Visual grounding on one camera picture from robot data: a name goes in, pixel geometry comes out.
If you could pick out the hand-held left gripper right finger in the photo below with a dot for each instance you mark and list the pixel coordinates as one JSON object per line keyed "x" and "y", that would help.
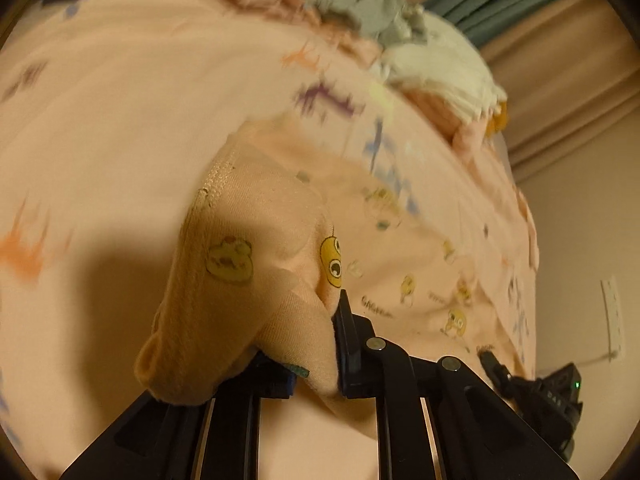
{"x": 350, "y": 355}

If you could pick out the grey-green curtain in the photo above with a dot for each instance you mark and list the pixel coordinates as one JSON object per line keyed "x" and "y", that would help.
{"x": 500, "y": 0}

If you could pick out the pile of folded clothes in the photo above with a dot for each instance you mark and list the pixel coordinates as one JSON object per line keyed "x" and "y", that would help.
{"x": 440, "y": 70}

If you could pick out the peach cartoon print garment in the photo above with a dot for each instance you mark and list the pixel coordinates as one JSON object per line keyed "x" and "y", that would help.
{"x": 250, "y": 210}

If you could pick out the white wall outlet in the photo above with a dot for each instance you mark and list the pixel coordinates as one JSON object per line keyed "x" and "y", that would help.
{"x": 612, "y": 315}

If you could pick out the pink printed blanket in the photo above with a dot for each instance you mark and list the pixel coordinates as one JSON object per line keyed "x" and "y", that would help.
{"x": 100, "y": 110}

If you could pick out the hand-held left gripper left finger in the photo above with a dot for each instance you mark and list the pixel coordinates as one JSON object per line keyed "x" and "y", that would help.
{"x": 282, "y": 385}

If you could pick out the beige curtain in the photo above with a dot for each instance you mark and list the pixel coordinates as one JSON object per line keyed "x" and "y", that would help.
{"x": 575, "y": 85}

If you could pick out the grey cloth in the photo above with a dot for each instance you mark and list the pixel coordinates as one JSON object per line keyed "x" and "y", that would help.
{"x": 370, "y": 10}

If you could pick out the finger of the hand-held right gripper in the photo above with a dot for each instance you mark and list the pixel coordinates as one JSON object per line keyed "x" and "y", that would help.
{"x": 492, "y": 362}

